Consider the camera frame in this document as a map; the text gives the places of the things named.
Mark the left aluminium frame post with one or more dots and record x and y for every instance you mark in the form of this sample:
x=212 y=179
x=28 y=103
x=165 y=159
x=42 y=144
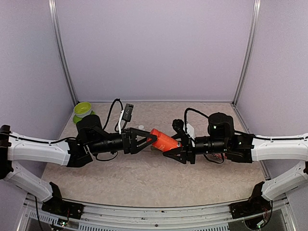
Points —
x=61 y=52

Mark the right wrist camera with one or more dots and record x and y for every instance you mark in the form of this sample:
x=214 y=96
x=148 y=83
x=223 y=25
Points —
x=183 y=130

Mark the small white pill bottle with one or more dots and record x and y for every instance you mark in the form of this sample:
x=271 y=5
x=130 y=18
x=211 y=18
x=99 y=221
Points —
x=141 y=127

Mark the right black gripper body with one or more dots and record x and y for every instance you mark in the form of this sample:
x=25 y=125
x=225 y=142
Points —
x=188 y=144

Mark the red patterned bowl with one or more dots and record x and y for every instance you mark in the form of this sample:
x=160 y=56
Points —
x=219 y=156

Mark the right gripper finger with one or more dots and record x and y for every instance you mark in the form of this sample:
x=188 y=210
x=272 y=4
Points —
x=177 y=154
x=176 y=138

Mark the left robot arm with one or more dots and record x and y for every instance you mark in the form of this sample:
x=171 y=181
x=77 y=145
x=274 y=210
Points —
x=73 y=152

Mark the orange pill bottle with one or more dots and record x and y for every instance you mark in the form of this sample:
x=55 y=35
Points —
x=164 y=142

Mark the right aluminium frame post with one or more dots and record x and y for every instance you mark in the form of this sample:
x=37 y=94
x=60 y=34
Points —
x=248 y=51

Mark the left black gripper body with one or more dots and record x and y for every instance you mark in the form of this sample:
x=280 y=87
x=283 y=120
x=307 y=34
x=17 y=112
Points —
x=127 y=147

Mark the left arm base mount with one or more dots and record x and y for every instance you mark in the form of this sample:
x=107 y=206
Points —
x=63 y=208

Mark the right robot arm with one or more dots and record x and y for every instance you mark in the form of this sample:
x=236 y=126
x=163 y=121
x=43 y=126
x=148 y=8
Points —
x=241 y=147

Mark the aluminium frame post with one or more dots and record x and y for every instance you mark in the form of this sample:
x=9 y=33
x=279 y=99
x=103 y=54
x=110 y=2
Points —
x=248 y=51
x=61 y=52

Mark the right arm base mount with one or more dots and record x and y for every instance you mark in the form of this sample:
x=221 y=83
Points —
x=248 y=208

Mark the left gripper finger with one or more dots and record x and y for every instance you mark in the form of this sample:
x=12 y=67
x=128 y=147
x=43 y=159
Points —
x=142 y=135
x=138 y=146

